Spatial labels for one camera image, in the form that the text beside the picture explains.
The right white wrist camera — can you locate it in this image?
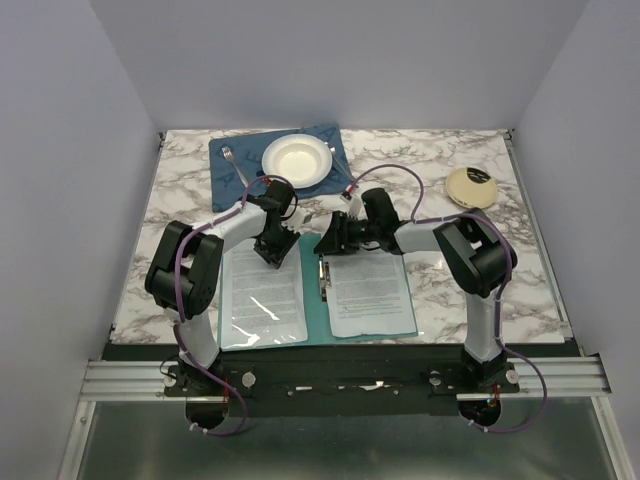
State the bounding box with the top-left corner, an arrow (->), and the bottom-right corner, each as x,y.
340,188 -> 362,218

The metal folder clip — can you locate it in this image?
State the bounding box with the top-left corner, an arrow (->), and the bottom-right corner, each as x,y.
318,255 -> 331,303

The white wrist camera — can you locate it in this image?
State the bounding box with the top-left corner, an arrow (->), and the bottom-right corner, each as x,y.
284,209 -> 313,231
340,188 -> 362,218

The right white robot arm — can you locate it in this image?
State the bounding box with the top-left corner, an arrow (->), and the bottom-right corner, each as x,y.
314,188 -> 517,392

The single printed paper sheet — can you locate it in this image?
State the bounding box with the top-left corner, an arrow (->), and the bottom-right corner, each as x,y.
219,240 -> 308,350

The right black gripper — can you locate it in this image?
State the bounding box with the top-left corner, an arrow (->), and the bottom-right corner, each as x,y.
312,211 -> 380,256

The silver spoon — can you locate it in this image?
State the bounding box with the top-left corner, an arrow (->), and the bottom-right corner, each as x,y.
325,142 -> 355,182

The white round bowl plate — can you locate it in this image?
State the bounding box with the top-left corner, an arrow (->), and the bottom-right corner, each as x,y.
262,134 -> 333,189

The aluminium rail frame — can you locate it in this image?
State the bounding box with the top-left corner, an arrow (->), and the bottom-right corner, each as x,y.
80,339 -> 628,476

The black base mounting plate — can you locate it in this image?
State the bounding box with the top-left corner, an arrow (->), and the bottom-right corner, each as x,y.
84,345 -> 519,426

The silver fork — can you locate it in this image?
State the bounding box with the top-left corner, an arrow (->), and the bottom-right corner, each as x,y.
221,146 -> 249,187

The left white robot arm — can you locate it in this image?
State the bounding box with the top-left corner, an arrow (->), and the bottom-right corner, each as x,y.
145,176 -> 308,398

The printed paper sheets stack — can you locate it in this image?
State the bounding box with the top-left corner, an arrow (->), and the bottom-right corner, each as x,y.
323,250 -> 417,338

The beige small dish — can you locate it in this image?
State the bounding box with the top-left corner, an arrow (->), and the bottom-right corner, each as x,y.
445,167 -> 498,209

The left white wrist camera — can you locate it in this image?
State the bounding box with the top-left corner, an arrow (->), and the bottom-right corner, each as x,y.
284,209 -> 313,231

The teal paper folder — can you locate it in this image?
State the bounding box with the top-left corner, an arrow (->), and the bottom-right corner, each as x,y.
218,234 -> 406,347

